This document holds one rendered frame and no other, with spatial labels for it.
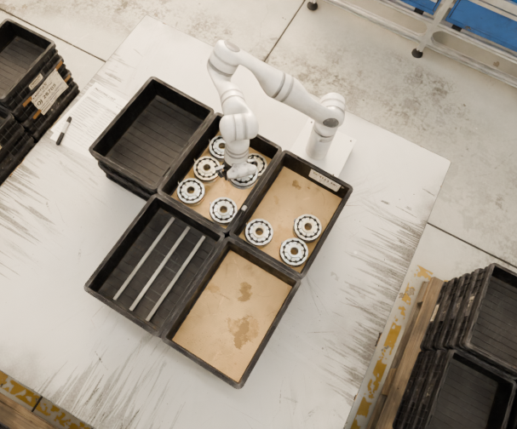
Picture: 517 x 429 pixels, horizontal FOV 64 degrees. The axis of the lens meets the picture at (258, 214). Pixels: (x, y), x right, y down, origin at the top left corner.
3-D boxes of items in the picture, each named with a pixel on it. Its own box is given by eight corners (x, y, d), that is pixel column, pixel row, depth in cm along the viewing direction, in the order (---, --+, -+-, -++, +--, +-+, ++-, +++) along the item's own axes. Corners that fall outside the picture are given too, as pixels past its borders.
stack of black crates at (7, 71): (44, 75, 250) (6, 16, 208) (85, 96, 247) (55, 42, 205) (-1, 124, 237) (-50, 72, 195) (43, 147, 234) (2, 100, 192)
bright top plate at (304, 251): (290, 232, 151) (291, 232, 151) (313, 249, 150) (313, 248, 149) (274, 254, 148) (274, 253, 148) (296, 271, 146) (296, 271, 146)
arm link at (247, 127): (261, 122, 108) (251, 91, 116) (227, 126, 106) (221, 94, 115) (260, 143, 113) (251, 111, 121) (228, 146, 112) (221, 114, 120)
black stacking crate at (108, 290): (160, 204, 156) (155, 192, 146) (226, 244, 153) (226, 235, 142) (93, 294, 144) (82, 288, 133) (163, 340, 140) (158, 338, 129)
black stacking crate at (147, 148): (157, 94, 173) (152, 76, 162) (216, 127, 169) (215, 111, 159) (96, 165, 160) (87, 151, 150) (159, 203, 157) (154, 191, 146)
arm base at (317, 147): (307, 138, 175) (316, 114, 160) (329, 144, 175) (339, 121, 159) (302, 156, 172) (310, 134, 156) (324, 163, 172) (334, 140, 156)
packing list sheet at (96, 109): (92, 80, 186) (91, 79, 185) (135, 102, 184) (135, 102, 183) (45, 135, 175) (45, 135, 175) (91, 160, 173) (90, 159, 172)
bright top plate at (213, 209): (217, 193, 155) (217, 192, 154) (242, 204, 154) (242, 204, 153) (204, 215, 151) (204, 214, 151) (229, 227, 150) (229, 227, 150)
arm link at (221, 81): (211, 113, 118) (225, 90, 113) (202, 61, 134) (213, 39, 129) (239, 122, 123) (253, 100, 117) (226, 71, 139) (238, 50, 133)
